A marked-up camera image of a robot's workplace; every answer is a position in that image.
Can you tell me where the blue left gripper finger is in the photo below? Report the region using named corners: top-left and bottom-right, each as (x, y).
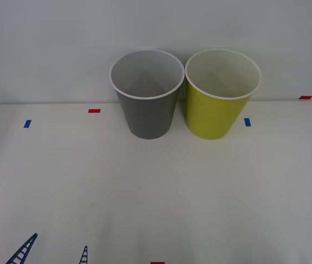
top-left (4, 233), bottom-right (39, 264)
top-left (78, 245), bottom-right (89, 264)

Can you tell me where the grey plastic waste bin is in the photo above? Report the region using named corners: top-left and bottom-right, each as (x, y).
top-left (109, 49), bottom-right (185, 140)

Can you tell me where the yellow-green plastic waste bin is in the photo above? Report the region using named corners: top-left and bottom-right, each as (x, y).
top-left (184, 48), bottom-right (262, 140)

